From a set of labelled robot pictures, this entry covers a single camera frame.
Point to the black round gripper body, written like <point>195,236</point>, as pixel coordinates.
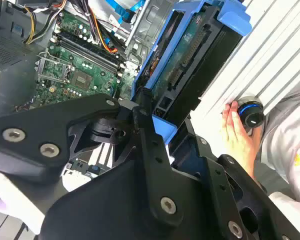
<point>102,205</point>

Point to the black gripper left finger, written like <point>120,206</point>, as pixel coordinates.
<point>35,130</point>

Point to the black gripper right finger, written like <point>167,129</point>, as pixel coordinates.
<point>220,180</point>

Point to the hard disk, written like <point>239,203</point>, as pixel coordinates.
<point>190,55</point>

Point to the person's bare hand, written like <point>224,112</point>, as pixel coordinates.
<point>236,142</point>

